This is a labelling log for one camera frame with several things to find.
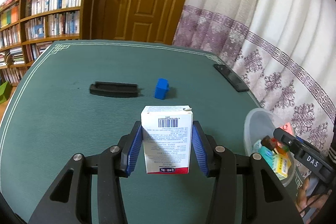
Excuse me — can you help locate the green table mat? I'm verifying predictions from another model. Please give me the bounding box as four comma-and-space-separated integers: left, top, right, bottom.
1, 40, 258, 221

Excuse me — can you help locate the white red blue box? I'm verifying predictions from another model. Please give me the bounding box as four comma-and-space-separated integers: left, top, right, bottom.
141, 105, 193, 174

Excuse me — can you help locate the yellow medicine box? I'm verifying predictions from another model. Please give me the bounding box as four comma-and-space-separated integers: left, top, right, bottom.
272, 154, 291, 180

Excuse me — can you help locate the white green medicine box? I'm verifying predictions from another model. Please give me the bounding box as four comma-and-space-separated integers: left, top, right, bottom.
252, 139, 264, 153

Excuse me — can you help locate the wooden bookshelf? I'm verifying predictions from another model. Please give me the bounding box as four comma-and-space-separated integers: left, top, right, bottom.
1, 0, 94, 86

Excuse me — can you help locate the black comb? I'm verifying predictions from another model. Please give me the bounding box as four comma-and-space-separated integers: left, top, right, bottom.
89, 81, 138, 98

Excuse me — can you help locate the orange yellow toy brick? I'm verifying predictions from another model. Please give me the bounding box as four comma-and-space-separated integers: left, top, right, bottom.
276, 141, 289, 155

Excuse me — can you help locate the pink green toy brick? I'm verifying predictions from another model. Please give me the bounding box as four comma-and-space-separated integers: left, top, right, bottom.
280, 122, 294, 136

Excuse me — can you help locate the clear plastic bowl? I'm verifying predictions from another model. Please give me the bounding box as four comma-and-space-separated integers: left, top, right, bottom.
244, 108, 296, 187

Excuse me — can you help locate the person's right hand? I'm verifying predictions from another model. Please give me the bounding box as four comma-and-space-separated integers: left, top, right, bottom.
295, 177, 329, 223

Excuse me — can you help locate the brown gold cosmetic tube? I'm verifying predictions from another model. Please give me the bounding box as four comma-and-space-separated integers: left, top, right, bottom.
261, 136, 279, 154

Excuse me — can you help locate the black smartphone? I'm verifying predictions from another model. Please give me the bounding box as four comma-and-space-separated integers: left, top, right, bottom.
213, 64, 249, 93

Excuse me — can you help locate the blue toy brick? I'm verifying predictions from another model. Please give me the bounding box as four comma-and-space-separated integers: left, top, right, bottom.
154, 79, 169, 100

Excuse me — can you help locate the white purple patterned curtain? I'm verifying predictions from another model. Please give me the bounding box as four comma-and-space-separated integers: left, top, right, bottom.
174, 0, 335, 153

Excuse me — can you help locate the teal plastic case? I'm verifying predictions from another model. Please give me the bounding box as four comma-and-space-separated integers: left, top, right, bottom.
258, 146, 277, 171

